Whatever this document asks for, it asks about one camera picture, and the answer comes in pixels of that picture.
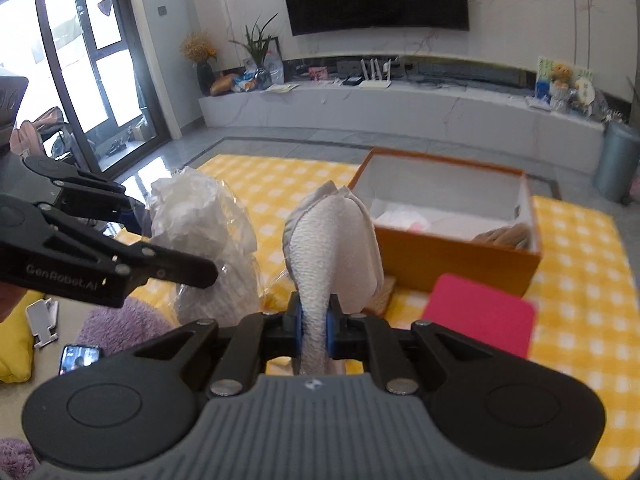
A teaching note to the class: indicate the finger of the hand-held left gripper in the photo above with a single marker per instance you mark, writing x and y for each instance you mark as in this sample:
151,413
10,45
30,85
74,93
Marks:
175,266
135,217

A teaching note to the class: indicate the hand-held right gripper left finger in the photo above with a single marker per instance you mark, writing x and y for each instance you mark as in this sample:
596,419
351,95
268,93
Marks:
298,321

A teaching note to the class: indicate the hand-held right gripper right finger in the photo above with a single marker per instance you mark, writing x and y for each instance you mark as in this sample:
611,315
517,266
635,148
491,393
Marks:
330,326

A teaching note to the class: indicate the plastic-wrapped white item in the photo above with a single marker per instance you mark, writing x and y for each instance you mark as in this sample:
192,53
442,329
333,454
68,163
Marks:
205,240

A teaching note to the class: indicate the white round scrub mitt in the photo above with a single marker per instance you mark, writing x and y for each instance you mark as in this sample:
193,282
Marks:
330,240

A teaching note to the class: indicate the pink white knitted item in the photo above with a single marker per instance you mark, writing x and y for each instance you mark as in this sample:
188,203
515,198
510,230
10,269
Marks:
400,217

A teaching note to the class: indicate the orange cardboard box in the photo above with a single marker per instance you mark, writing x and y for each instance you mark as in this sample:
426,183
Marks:
450,265

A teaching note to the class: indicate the white phone stand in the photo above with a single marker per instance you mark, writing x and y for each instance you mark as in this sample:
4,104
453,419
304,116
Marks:
42,320

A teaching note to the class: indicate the white cloth with tan trim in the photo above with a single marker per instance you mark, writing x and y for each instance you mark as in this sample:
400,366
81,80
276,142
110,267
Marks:
385,297

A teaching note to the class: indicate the purple fluffy fabric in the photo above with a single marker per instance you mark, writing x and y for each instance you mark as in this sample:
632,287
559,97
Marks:
125,325
15,460

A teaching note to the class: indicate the yellow cushion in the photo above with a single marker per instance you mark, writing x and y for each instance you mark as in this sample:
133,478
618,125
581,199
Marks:
15,345

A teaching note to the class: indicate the smartphone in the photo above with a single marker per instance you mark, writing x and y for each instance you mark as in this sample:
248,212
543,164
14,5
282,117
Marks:
80,359

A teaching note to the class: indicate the pink bag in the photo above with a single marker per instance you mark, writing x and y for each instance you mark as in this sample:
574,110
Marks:
30,132

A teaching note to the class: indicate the red box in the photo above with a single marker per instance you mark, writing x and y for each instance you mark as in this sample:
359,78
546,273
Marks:
477,315

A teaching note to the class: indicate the brown oval ornament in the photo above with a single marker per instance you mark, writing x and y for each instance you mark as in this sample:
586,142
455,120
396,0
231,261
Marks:
224,85

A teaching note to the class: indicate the glass sliding door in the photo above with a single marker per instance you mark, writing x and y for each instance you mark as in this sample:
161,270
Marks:
75,60

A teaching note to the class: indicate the dark vase with dried flowers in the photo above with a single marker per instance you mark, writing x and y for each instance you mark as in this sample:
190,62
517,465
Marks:
200,60

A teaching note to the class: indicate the pile of snack bags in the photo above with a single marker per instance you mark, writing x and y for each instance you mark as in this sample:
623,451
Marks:
250,81

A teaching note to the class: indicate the loose papers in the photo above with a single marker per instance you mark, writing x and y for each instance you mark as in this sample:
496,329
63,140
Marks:
280,88

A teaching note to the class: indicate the green potted grass plant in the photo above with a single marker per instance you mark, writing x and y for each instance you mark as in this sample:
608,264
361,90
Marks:
257,42

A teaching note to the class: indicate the white marble television console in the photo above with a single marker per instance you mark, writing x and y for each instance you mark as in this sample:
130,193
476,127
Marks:
425,115

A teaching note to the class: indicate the pink card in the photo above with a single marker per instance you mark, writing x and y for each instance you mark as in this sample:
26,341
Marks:
317,72

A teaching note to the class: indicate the small black box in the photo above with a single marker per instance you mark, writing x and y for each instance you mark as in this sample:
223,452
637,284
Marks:
353,80

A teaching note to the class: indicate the white router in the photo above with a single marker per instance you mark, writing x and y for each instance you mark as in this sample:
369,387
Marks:
375,82

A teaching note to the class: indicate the yellow checked mat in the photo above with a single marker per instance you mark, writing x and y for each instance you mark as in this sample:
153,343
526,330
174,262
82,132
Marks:
575,285

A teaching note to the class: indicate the grey trash can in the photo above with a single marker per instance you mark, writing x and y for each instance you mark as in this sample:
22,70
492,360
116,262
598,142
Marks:
617,162

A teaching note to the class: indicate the brown teddy bear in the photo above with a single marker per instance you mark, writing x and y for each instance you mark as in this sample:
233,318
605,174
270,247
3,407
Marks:
561,74

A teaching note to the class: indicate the patterned pouch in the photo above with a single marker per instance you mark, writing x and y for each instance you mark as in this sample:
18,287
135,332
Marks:
607,110

